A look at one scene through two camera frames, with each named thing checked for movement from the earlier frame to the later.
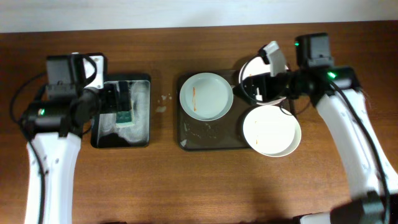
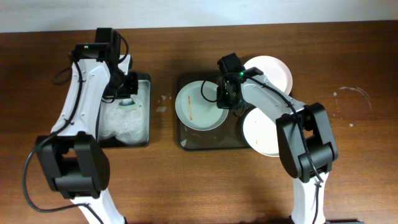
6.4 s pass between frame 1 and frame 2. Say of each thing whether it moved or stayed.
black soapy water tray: stayed
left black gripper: moved
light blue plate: moved
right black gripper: moved
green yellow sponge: moved
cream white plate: stayed
